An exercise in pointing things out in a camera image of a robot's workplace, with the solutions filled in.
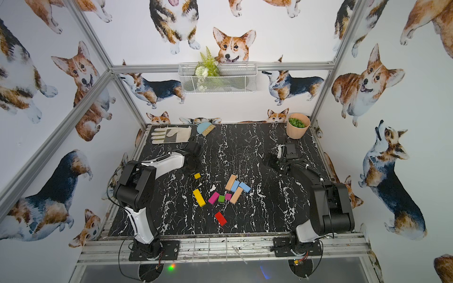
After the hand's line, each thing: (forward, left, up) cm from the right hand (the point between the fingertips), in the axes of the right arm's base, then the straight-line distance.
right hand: (267, 160), depth 92 cm
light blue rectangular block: (-9, +16, -8) cm, 20 cm away
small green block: (-17, +23, -8) cm, 30 cm away
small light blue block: (-11, +12, -8) cm, 18 cm away
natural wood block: (-16, +16, -7) cm, 24 cm away
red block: (-26, +23, -8) cm, 36 cm away
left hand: (0, +36, -8) cm, 37 cm away
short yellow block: (-5, +37, -7) cm, 38 cm away
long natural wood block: (-9, +19, -7) cm, 22 cm away
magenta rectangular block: (-17, +28, -8) cm, 33 cm away
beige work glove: (+25, +62, -7) cm, 67 cm away
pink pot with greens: (+25, -21, +1) cm, 32 cm away
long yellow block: (-17, +34, -8) cm, 39 cm away
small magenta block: (-16, +20, -8) cm, 27 cm away
